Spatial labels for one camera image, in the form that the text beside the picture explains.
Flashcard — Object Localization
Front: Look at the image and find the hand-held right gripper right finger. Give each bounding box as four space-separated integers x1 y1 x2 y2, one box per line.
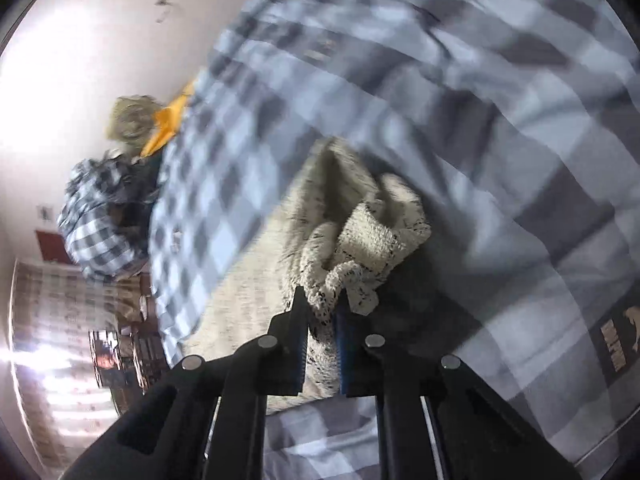
335 292 584 480

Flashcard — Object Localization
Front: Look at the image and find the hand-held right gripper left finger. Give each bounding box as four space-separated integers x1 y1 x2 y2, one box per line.
60 286 307 480

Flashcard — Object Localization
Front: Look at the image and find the cream tweed checked garment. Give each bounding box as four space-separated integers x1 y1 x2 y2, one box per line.
189 137 434 417

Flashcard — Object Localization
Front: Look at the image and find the cluttered dark shelf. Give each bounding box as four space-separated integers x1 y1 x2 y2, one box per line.
88 324 172 394

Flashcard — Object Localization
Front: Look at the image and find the dark cloth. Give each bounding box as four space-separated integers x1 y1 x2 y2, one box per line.
114 151 167 242

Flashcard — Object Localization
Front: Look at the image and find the black white plaid shirt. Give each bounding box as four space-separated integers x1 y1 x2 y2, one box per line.
56 157 152 282

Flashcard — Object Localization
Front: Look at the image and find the patterned beige curtain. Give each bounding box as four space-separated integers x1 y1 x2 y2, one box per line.
9 259 151 467

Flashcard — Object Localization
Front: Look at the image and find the yellow cloth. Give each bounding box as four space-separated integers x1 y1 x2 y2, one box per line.
139 80 197 159

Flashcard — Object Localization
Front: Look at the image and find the grey white checkered blanket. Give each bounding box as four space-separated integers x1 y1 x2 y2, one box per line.
146 0 640 480

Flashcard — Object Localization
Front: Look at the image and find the olive round cushion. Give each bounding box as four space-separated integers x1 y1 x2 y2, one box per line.
106 94 167 154

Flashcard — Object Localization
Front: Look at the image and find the red wall board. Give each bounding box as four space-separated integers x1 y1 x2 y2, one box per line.
34 228 77 264

